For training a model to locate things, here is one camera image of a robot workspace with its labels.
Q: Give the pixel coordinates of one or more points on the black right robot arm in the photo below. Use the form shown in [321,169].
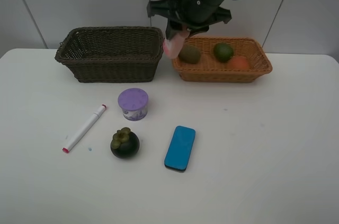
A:
[194,15]

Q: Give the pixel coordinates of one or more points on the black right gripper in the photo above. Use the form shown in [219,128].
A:
[195,14]

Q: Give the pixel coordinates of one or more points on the purple lid air freshener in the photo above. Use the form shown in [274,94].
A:
[134,103]

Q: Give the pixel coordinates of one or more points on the orange wicker basket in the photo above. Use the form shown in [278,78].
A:
[209,69]

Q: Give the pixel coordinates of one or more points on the pink bottle white cap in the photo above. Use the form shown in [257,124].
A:
[173,46]

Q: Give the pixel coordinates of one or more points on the dark purple mangosteen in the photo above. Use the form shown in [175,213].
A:
[125,144]

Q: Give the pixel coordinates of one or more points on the green avocado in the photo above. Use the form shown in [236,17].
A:
[223,52]

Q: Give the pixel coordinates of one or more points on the blue whiteboard eraser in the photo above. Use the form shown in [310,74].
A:
[179,150]

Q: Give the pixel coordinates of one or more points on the orange round fruit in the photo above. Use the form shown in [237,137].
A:
[238,63]

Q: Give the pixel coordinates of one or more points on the dark brown wicker basket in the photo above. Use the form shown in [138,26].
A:
[112,54]

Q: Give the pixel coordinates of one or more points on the white marker red caps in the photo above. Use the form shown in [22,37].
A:
[81,132]

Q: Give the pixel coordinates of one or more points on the brown kiwi fruit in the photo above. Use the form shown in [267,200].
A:
[190,54]

